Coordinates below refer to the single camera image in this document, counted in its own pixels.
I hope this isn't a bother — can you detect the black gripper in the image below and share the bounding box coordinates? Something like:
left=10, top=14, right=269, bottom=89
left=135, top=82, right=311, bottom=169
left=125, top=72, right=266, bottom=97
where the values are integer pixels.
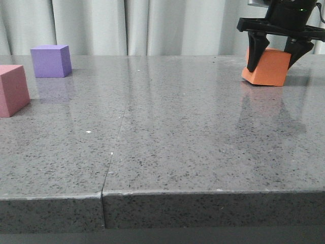
left=237, top=0, right=324, bottom=72

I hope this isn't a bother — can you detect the orange foam cube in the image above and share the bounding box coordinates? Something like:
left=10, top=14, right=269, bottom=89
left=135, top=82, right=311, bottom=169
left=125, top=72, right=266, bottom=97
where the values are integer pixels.
left=242, top=48, right=291, bottom=86

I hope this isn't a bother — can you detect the white pleated curtain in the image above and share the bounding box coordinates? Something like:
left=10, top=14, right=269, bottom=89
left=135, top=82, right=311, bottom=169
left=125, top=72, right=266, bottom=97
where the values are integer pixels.
left=0, top=0, right=325, bottom=56

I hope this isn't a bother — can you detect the purple foam cube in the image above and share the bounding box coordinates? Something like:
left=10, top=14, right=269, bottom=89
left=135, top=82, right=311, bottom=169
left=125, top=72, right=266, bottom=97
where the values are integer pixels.
left=30, top=45, right=72, bottom=78

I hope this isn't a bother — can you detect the pink foam cube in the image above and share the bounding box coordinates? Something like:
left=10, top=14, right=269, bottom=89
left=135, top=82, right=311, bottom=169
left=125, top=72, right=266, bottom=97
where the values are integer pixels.
left=1, top=65, right=30, bottom=117

